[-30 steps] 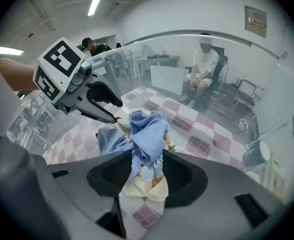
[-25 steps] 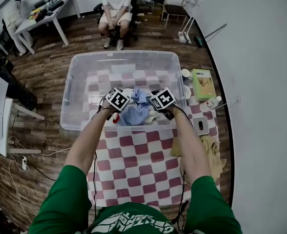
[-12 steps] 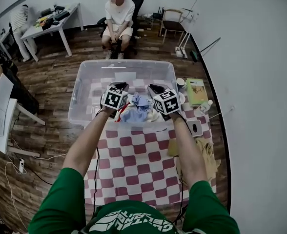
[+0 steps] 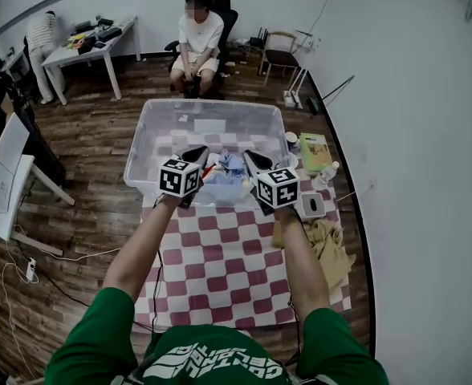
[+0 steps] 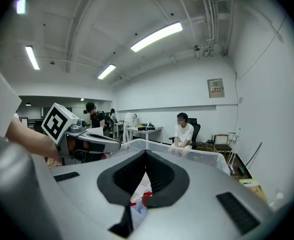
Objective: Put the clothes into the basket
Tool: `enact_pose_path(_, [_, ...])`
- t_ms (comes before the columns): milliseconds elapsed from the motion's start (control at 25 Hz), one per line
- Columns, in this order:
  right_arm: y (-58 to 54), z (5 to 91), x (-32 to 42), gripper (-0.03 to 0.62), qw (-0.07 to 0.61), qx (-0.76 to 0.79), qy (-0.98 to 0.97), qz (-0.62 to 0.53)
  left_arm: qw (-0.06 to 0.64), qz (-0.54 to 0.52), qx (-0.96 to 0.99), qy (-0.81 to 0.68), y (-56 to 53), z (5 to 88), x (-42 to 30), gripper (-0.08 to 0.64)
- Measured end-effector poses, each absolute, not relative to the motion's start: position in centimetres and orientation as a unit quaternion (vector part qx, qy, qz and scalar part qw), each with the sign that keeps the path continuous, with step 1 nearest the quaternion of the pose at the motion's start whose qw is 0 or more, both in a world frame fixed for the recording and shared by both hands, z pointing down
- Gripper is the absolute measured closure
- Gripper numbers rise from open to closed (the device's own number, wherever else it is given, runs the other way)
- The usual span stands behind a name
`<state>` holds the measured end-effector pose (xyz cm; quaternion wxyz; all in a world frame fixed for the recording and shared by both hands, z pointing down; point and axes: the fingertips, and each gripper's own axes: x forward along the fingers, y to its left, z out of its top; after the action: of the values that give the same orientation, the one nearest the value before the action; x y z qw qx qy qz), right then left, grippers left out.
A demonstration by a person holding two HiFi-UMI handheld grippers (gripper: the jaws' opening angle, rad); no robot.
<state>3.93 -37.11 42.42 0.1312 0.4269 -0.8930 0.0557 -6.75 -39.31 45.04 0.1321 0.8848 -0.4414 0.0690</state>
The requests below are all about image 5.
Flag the white ceiling pipes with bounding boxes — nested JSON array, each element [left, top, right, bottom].
[[200, 0, 237, 59]]

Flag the person's left forearm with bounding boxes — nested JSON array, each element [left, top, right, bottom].
[[5, 117, 63, 163]]

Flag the white folding stand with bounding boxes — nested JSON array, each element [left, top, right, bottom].
[[226, 130, 242, 175]]

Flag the wooden chair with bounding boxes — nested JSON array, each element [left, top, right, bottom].
[[212, 133, 235, 158]]

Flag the grey wall electrical panel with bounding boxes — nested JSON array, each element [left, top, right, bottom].
[[206, 77, 226, 99]]

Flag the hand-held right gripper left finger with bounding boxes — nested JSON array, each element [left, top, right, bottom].
[[49, 148, 148, 240]]

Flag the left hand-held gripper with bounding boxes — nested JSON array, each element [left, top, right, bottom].
[[40, 102, 122, 167]]

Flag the grey wall cable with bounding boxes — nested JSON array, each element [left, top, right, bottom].
[[234, 15, 287, 135]]

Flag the clear plastic storage bin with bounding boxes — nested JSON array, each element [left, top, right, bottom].
[[110, 138, 232, 177]]

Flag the black office chair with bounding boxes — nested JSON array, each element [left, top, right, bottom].
[[168, 117, 202, 150]]

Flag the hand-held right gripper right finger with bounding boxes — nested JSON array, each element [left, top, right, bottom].
[[136, 148, 276, 240]]

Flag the long-handled floor mop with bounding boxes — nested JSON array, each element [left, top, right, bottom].
[[237, 141, 263, 177]]

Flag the white red blue garment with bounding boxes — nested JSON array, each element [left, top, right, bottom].
[[129, 190, 154, 207]]

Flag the ceiling light bar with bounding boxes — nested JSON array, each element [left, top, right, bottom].
[[97, 63, 117, 81], [15, 0, 27, 16], [130, 21, 184, 53], [24, 45, 41, 71]]

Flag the white work table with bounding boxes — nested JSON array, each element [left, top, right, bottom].
[[125, 124, 164, 144]]

